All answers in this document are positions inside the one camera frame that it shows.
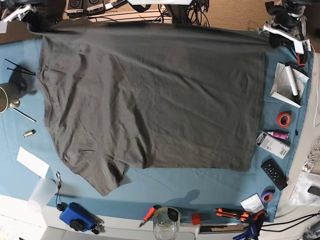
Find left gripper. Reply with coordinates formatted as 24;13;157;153
269;11;303;48

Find dark grey T-shirt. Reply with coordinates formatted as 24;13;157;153
36;22;270;196

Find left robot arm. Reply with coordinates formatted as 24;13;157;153
263;0;307;47

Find red black clamp tool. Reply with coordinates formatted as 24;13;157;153
296;53;308;66

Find white marker pen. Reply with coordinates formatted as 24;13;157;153
284;63;299;97

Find white paper tray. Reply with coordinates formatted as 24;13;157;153
270;62;310;108

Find red tape roll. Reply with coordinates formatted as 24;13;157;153
276;112;291;128

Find purple small bottle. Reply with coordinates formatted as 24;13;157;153
267;130;289;140

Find white labelled package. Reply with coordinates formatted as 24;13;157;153
255;131;290;159

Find black remote control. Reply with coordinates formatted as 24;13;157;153
260;158;288;191

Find purple tape roll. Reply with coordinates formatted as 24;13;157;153
260;189;275;204

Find white plastic bag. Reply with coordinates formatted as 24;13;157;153
289;171;320;206

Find white small card box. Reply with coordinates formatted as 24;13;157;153
240;193;265;214

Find orange black utility knife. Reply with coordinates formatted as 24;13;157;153
213;208;249;222

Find blue black clamp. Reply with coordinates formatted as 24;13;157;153
232;210;267;240

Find red cube block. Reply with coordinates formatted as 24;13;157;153
191;213;201;225

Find clear glass jar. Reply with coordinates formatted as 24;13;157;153
153;207;180;240

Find small brass battery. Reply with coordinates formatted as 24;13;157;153
23;129;36;138

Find thin metal rod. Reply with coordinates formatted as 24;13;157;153
11;107;37;123

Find blue box with knob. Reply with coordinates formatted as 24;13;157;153
59;202;96;232

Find beige ceramic mug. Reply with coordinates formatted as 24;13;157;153
0;82;20;113

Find blue table cloth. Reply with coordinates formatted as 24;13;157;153
0;39;320;223

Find translucent plastic cup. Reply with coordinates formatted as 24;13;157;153
27;177;58;213

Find white paper card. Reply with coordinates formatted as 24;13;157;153
16;146;50;178

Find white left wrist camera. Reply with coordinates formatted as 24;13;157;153
262;23;312;54

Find red handled screwdriver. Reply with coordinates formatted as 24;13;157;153
139;204;161;228

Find black cable tie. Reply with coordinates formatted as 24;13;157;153
4;58;36;74
7;67;36;76

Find black lanyard with clip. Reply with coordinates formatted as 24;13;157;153
55;171;65;212

